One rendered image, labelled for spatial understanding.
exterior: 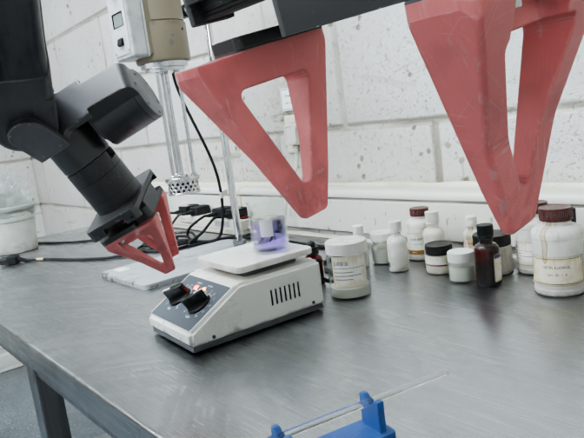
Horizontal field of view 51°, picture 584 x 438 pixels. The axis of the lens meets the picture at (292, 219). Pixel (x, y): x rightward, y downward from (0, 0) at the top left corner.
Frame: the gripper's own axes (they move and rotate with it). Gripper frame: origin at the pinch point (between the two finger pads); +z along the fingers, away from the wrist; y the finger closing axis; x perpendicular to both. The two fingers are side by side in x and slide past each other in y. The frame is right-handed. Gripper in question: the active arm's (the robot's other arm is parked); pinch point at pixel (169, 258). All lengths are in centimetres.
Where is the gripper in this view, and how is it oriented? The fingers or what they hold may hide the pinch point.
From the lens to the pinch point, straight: 73.7
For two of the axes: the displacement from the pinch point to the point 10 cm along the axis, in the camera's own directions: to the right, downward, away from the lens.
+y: -0.3, -4.7, 8.8
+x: -8.6, 4.6, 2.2
